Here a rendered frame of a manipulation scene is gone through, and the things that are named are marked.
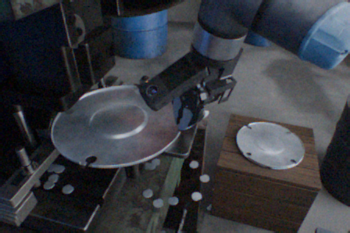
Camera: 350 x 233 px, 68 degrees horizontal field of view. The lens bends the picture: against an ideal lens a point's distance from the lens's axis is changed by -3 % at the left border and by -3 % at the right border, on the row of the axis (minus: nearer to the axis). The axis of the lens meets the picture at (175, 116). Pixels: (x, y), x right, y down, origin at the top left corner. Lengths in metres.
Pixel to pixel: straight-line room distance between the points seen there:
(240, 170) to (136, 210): 0.59
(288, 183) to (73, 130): 0.82
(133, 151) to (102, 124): 0.11
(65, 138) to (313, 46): 0.48
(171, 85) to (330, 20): 0.23
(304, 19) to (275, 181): 0.86
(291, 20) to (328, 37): 0.04
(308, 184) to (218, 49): 0.84
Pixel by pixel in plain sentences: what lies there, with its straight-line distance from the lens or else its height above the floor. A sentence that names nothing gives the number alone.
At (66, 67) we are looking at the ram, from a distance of 0.50.
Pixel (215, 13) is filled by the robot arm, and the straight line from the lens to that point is 0.36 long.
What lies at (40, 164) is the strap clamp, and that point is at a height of 0.76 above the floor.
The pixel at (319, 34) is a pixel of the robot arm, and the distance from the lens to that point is 0.33.
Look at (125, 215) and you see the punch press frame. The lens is 0.60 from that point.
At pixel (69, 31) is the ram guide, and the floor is 1.01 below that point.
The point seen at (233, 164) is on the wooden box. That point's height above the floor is 0.35.
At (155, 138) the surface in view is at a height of 0.78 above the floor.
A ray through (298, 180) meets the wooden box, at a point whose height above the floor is 0.35.
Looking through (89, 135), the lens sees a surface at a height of 0.78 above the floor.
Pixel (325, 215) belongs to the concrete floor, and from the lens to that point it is 1.54.
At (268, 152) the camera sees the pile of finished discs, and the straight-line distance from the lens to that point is 1.18.
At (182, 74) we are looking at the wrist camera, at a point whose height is 0.94.
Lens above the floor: 1.14
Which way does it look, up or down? 36 degrees down
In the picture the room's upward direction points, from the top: straight up
